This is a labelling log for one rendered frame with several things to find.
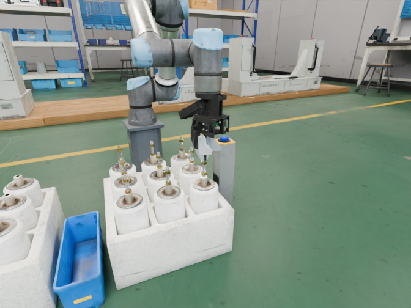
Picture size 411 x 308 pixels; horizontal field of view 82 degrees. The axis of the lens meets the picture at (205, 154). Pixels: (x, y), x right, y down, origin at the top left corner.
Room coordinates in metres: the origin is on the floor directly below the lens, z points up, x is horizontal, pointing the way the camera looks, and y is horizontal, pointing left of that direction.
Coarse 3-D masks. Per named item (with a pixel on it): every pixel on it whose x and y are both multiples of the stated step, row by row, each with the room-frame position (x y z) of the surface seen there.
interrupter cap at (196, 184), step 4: (196, 180) 0.69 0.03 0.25; (200, 180) 0.69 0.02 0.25; (208, 180) 0.69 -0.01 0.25; (212, 180) 0.69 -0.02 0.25; (196, 184) 0.67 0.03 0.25; (200, 184) 0.67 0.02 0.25; (208, 184) 0.67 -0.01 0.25; (212, 184) 0.67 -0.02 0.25; (196, 188) 0.64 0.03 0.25; (200, 188) 0.64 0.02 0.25; (204, 188) 0.64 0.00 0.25; (208, 188) 0.64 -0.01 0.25; (212, 188) 0.64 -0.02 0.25
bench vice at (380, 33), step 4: (376, 28) 4.06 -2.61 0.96; (376, 32) 4.17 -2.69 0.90; (380, 32) 4.12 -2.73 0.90; (384, 32) 4.16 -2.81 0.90; (372, 36) 4.12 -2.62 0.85; (376, 36) 4.13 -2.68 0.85; (380, 36) 4.13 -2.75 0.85; (384, 36) 4.17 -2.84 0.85; (388, 36) 4.22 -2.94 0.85; (368, 40) 4.14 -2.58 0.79; (376, 40) 4.24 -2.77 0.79; (380, 40) 4.18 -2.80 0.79; (384, 40) 4.19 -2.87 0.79
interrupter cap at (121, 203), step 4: (120, 196) 0.60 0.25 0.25; (124, 196) 0.60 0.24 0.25; (136, 196) 0.60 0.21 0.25; (140, 196) 0.60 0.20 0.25; (120, 200) 0.57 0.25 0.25; (124, 200) 0.58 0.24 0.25; (136, 200) 0.58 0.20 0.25; (140, 200) 0.58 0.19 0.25; (116, 204) 0.56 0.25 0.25; (120, 204) 0.56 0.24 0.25; (124, 204) 0.56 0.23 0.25; (128, 204) 0.56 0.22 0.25; (132, 204) 0.56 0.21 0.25; (136, 204) 0.56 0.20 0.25; (124, 208) 0.54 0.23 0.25; (128, 208) 0.54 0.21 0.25
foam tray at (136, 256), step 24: (144, 192) 0.73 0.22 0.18; (192, 216) 0.59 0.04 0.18; (216, 216) 0.60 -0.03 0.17; (120, 240) 0.49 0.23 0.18; (144, 240) 0.51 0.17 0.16; (168, 240) 0.54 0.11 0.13; (192, 240) 0.57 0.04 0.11; (216, 240) 0.60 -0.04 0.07; (120, 264) 0.49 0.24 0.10; (144, 264) 0.51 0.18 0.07; (168, 264) 0.54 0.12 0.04; (192, 264) 0.57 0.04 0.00; (120, 288) 0.48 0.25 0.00
